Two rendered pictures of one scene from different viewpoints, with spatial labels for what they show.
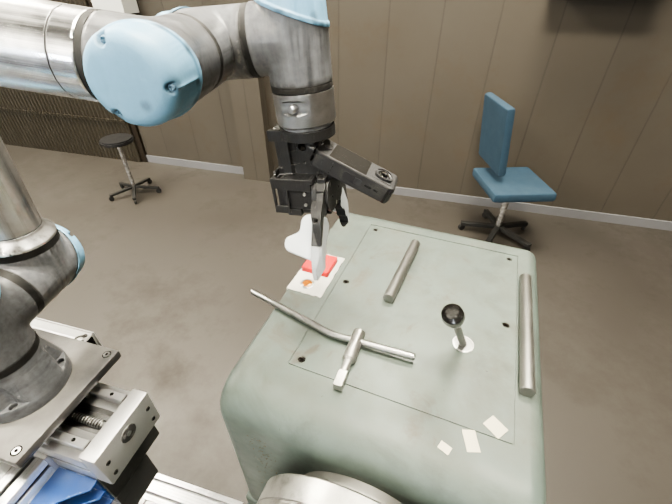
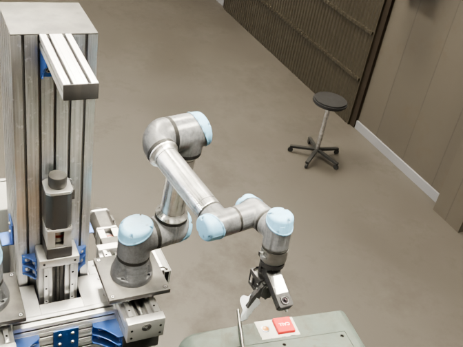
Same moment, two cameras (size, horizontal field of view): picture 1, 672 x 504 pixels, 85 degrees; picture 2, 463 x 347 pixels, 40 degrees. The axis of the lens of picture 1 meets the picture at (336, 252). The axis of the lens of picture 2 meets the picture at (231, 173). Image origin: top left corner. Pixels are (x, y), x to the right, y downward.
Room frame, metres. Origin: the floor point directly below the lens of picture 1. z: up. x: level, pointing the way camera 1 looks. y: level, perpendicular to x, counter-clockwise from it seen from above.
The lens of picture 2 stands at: (-0.63, -0.80, 2.76)
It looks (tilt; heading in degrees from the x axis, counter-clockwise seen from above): 33 degrees down; 44
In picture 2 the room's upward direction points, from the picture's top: 11 degrees clockwise
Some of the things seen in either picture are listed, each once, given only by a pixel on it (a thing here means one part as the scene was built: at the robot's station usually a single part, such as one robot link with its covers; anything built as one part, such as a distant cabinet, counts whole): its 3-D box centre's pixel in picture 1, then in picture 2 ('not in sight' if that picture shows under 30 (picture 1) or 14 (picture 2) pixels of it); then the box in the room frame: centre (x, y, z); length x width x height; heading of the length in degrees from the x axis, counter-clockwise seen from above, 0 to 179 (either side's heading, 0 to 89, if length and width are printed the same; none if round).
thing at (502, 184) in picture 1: (510, 177); not in sight; (2.54, -1.32, 0.53); 0.62 x 0.59 x 1.06; 72
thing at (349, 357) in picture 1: (349, 357); not in sight; (0.37, -0.02, 1.27); 0.12 x 0.02 x 0.02; 160
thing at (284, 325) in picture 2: (320, 265); (283, 326); (0.62, 0.03, 1.26); 0.06 x 0.06 x 0.02; 68
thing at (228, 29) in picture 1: (205, 47); (251, 214); (0.47, 0.15, 1.70); 0.11 x 0.11 x 0.08; 85
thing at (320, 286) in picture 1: (317, 282); (275, 334); (0.59, 0.04, 1.23); 0.13 x 0.08 x 0.06; 158
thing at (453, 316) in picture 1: (452, 318); not in sight; (0.35, -0.16, 1.38); 0.04 x 0.03 x 0.05; 158
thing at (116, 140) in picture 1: (128, 166); (324, 128); (3.28, 2.00, 0.28); 0.47 x 0.45 x 0.56; 77
